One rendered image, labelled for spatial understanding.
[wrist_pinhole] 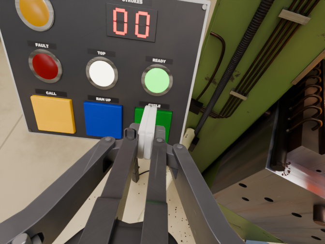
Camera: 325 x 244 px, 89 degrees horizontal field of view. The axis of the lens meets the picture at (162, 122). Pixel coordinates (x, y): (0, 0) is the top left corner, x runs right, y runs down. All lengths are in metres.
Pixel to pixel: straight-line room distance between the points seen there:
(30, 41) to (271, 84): 0.56
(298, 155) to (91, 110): 0.50
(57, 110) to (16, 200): 1.23
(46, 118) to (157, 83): 0.24
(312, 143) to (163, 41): 0.42
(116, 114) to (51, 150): 1.28
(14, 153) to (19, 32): 1.40
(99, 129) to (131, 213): 1.00
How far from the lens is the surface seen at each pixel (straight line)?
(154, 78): 0.31
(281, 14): 0.47
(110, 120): 0.35
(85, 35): 0.33
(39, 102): 0.40
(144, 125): 0.17
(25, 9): 0.37
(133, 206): 1.31
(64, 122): 0.39
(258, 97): 0.59
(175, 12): 0.31
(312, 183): 0.57
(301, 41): 0.51
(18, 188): 1.59
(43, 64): 0.37
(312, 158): 0.55
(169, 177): 0.69
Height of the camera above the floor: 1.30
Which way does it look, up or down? 57 degrees down
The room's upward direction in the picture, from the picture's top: 10 degrees clockwise
